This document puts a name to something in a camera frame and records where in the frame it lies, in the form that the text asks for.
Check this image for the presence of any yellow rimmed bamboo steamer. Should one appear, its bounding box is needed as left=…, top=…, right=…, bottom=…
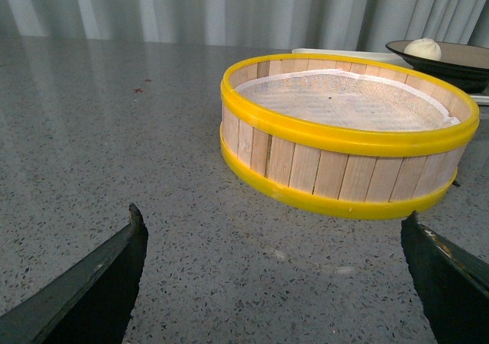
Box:
left=220, top=54, right=479, bottom=219

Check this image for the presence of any white mesh steamer liner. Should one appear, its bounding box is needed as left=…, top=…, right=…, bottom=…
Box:
left=236, top=69, right=460, bottom=131

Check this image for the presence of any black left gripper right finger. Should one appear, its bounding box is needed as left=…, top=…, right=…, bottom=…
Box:
left=401, top=212, right=488, bottom=343

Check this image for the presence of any white steamed bun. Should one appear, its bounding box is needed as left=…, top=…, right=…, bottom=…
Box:
left=403, top=38, right=442, bottom=61

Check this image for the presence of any white plastic tray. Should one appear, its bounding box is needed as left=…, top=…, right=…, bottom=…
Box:
left=291, top=47, right=489, bottom=106

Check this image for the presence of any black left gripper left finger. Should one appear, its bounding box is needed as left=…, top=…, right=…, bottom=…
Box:
left=1, top=204, right=148, bottom=343

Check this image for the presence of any grey pleated curtain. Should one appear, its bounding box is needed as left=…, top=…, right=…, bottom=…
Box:
left=1, top=0, right=488, bottom=51

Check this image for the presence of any black rimmed beige plate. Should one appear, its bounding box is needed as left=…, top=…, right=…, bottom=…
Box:
left=385, top=41, right=489, bottom=94

